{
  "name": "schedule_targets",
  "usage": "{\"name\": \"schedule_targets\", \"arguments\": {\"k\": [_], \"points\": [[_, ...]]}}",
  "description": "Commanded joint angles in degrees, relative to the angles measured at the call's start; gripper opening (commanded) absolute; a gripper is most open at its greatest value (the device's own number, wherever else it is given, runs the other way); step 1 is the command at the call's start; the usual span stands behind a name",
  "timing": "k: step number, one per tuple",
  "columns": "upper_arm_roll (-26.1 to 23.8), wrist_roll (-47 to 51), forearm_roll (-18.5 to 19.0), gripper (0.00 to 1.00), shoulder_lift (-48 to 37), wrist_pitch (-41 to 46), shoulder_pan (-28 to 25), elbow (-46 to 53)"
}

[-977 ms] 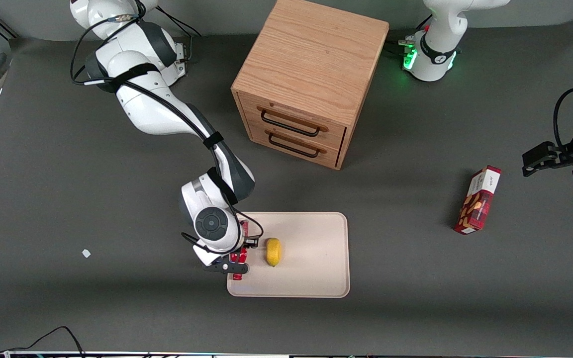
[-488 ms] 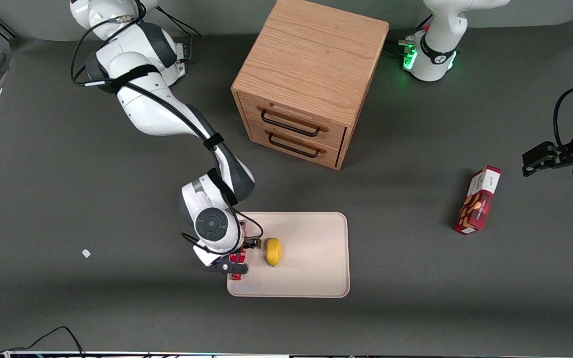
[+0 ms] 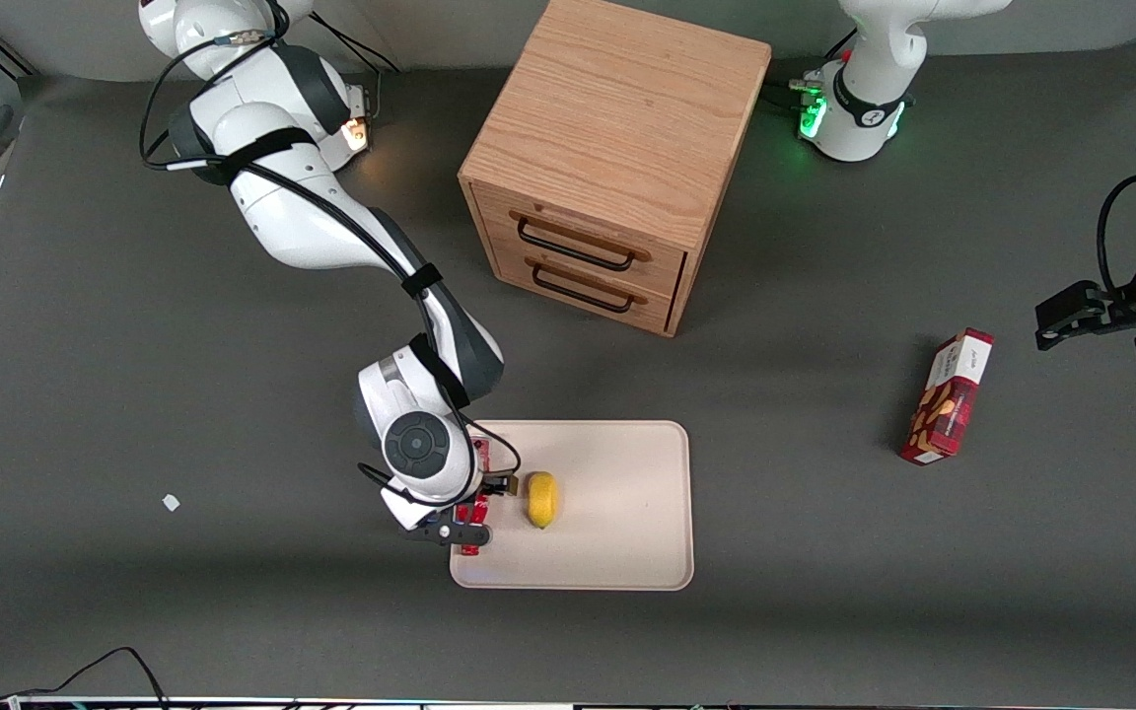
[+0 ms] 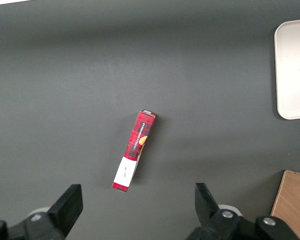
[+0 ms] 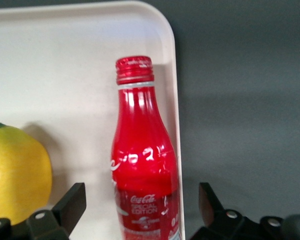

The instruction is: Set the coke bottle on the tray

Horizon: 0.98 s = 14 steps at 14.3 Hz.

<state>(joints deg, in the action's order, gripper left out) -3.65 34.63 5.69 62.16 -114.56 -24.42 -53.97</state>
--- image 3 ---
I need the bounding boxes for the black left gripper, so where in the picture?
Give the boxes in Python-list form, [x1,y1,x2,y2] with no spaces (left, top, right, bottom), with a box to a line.
[1034,237,1136,352]

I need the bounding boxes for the red coke bottle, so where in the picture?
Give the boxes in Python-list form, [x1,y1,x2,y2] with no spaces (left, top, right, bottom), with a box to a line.
[454,437,494,559]

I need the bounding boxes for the beige plastic tray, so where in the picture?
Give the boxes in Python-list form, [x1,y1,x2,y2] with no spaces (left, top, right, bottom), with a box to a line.
[450,420,695,592]

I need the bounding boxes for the yellow lemon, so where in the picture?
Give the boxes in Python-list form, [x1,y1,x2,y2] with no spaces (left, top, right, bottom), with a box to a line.
[526,471,560,531]

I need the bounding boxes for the red snack box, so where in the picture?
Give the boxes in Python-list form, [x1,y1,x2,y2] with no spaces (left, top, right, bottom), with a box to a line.
[899,328,995,466]

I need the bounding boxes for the wooden drawer front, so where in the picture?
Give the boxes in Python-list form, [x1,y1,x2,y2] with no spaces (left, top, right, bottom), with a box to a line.
[472,183,689,299]
[492,243,679,333]

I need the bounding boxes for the wooden drawer cabinet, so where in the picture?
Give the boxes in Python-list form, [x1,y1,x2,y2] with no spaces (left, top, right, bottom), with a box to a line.
[458,0,773,339]

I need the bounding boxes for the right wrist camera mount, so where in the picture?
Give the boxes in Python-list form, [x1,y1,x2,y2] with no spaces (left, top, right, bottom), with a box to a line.
[397,508,494,549]

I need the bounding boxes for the black drawer handle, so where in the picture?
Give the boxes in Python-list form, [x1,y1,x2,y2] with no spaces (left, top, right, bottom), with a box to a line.
[531,262,635,316]
[516,216,637,273]

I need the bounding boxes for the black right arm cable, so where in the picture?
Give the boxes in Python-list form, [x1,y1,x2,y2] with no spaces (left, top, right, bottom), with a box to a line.
[139,28,523,510]

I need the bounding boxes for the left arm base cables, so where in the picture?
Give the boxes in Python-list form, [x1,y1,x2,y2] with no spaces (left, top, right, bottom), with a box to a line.
[763,29,861,110]

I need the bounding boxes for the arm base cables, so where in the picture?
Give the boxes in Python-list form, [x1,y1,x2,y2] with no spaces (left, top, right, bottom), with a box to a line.
[763,29,861,110]
[310,10,402,125]

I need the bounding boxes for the black cable at table edge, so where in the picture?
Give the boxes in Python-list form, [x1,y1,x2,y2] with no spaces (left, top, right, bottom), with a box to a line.
[0,646,171,710]

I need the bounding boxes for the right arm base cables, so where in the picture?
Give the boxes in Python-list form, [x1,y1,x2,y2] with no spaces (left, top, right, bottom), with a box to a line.
[310,10,402,125]

